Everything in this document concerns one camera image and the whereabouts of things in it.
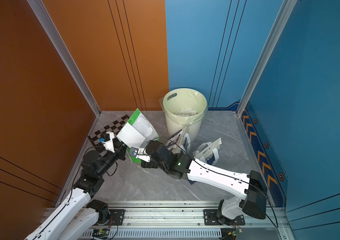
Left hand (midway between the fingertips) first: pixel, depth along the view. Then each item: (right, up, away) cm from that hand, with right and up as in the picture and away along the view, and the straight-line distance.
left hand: (128, 138), depth 73 cm
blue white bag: (+23, -4, +9) cm, 25 cm away
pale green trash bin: (+29, +19, +29) cm, 46 cm away
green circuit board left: (-12, -46, -2) cm, 48 cm away
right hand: (+10, -4, -3) cm, 11 cm away
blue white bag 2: (+39, -7, -2) cm, 39 cm away
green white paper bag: (+5, +7, +6) cm, 10 cm away
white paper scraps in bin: (+31, +16, +31) cm, 47 cm away
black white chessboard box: (-21, +5, +33) cm, 39 cm away
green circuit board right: (+51, -44, -4) cm, 68 cm away
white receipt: (+1, +1, -1) cm, 2 cm away
